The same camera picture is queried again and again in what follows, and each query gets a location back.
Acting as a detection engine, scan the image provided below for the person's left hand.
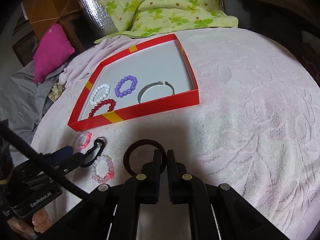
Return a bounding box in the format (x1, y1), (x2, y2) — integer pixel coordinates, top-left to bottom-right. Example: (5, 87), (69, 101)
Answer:
(7, 208), (52, 239)

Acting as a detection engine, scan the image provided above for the silver foil insulation panel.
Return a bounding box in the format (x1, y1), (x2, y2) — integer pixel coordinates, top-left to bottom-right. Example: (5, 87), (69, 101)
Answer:
(78, 0), (118, 39)

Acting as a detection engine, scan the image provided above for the black hair tie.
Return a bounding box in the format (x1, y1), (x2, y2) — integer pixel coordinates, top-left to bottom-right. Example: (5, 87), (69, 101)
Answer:
(79, 136), (107, 169)

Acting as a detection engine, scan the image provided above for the small pink clear bead bracelet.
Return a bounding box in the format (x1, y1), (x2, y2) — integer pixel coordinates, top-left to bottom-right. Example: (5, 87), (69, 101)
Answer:
(90, 155), (116, 183)

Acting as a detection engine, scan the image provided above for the white bead bracelet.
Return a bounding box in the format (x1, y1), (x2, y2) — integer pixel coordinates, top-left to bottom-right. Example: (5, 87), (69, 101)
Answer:
(89, 83), (111, 106)

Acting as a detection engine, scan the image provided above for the green floral quilt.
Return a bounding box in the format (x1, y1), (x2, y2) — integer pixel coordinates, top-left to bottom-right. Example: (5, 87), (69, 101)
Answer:
(96, 0), (238, 38)

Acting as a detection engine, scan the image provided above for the maroon hair tie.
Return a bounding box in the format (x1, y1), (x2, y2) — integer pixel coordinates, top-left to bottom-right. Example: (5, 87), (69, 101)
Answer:
(122, 139), (168, 178)

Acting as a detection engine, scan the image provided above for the large pink clear bead bracelet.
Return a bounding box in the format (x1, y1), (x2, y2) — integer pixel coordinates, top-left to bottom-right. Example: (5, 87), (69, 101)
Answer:
(75, 132), (93, 151)

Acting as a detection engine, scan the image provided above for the purple bead bracelet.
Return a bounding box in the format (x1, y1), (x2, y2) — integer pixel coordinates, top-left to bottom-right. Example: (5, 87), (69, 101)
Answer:
(114, 75), (139, 98)

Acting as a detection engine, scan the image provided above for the pale pink bed blanket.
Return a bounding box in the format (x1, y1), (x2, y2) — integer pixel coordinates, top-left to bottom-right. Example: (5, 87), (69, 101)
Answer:
(31, 28), (319, 239)

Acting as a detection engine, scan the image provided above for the grey bed sheet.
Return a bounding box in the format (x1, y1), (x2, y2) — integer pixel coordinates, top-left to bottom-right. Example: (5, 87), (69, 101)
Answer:
(1, 61), (68, 144)

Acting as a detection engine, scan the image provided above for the silver metal bangle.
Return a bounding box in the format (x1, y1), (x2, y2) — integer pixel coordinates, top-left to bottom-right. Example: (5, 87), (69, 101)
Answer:
(137, 81), (175, 103)

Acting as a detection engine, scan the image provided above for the small patterned fabric pouch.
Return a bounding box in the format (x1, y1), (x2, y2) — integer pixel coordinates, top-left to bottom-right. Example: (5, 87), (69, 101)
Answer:
(48, 83), (65, 102)

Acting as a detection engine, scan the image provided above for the red cardboard box lid tray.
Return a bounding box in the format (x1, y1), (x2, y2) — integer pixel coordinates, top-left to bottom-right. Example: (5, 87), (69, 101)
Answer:
(68, 34), (200, 131)

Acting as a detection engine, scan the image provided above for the red bead bracelet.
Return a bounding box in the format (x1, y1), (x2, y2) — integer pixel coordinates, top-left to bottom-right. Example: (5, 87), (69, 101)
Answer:
(88, 99), (117, 119)

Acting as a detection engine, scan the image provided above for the magenta pillow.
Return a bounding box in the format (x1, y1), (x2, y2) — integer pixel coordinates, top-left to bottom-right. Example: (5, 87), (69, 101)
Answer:
(33, 23), (75, 83)

